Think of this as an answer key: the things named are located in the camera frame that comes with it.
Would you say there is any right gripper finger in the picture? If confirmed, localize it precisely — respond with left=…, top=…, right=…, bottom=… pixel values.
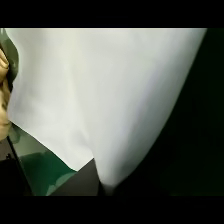
left=49, top=158, right=102, bottom=197

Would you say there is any white polo shirt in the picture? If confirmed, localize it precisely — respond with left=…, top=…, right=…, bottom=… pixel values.
left=4, top=27, right=208, bottom=197

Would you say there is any cream garment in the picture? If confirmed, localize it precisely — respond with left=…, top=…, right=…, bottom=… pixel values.
left=0, top=48, right=14, bottom=141

